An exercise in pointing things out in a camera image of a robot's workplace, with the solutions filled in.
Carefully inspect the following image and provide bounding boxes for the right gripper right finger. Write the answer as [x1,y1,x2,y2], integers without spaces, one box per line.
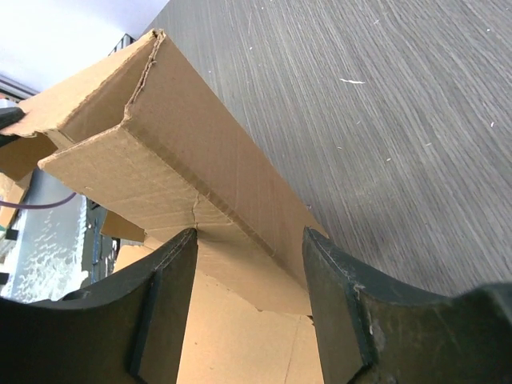
[302,227,464,383]

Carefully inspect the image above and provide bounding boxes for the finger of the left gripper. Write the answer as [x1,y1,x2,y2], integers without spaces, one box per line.
[0,106,25,137]

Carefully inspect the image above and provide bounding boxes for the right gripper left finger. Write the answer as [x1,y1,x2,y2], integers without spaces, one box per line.
[23,229,198,383]

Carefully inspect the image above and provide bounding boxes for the brown cardboard box sheet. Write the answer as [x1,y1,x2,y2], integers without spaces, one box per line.
[1,30,317,383]

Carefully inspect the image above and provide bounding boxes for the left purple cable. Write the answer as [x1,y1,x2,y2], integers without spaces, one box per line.
[0,191,77,210]

